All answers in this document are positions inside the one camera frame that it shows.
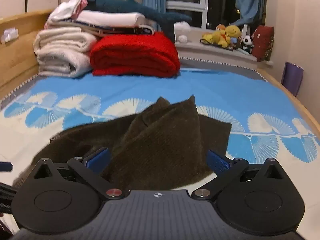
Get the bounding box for white plush toy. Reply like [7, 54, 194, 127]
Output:
[173, 21, 192, 43]

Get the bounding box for white folded quilt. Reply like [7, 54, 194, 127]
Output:
[76, 10, 146, 27]

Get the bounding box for panda plush toy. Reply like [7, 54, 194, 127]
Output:
[240, 35, 255, 54]

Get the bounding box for striped folded bedding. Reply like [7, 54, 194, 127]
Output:
[49, 21, 156, 37]

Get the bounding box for pink white folded cloth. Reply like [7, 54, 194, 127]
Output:
[44, 0, 88, 28]

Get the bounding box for red patterned cushion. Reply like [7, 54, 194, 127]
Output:
[251, 25, 275, 62]

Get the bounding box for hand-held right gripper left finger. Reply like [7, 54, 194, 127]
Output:
[32, 147, 126, 201]

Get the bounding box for red folded blanket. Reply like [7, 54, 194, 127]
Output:
[89, 31, 181, 78]

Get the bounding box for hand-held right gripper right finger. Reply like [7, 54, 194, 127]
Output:
[191, 149, 285, 201]

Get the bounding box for yellow duck plush toy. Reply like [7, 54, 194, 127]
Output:
[200, 30, 229, 48]

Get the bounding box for cream folded blanket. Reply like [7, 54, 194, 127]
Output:
[33, 27, 97, 78]

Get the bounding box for wooden bed frame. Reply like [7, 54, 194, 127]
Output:
[0, 9, 320, 140]

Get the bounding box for yellow smiley plush toy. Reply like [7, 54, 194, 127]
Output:
[224, 25, 242, 40]

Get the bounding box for dark teal shark plush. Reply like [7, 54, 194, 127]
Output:
[84, 0, 193, 43]

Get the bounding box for blue white printed bed sheet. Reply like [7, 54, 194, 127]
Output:
[0, 57, 320, 189]

